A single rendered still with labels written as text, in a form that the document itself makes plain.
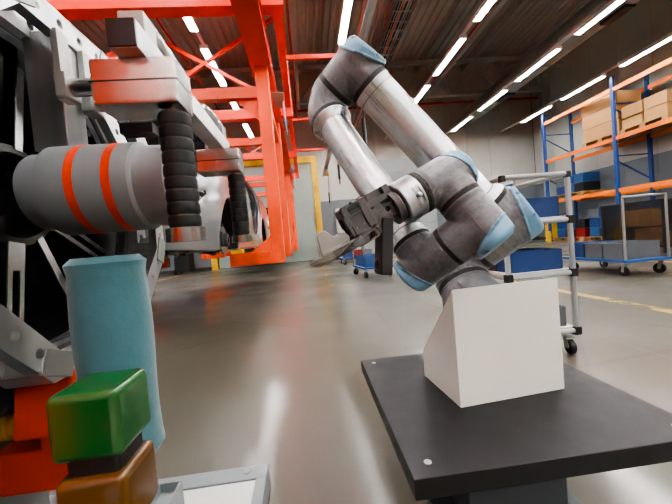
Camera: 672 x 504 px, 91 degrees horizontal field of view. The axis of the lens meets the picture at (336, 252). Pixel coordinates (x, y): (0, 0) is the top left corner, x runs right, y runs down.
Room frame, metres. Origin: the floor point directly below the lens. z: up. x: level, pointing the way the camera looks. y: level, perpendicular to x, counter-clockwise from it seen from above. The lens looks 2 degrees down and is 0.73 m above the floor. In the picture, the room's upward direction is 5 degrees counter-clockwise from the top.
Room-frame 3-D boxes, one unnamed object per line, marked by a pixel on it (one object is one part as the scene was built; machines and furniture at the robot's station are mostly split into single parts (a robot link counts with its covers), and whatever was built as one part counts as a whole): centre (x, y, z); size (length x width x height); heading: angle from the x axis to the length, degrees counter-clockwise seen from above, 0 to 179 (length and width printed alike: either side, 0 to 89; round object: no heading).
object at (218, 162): (0.72, 0.23, 0.93); 0.09 x 0.05 x 0.05; 95
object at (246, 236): (0.72, 0.20, 0.83); 0.04 x 0.04 x 0.16
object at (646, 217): (6.47, -6.20, 0.49); 1.26 x 0.85 x 0.97; 6
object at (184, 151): (0.39, 0.17, 0.83); 0.04 x 0.04 x 0.16
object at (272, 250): (4.22, 1.00, 1.75); 0.68 x 0.16 x 2.45; 95
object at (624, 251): (4.36, -3.66, 0.48); 1.00 x 0.60 x 0.96; 3
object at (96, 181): (0.54, 0.35, 0.85); 0.21 x 0.14 x 0.14; 95
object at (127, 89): (0.38, 0.20, 0.93); 0.09 x 0.05 x 0.05; 95
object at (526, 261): (2.00, -1.07, 0.50); 0.54 x 0.42 x 1.00; 5
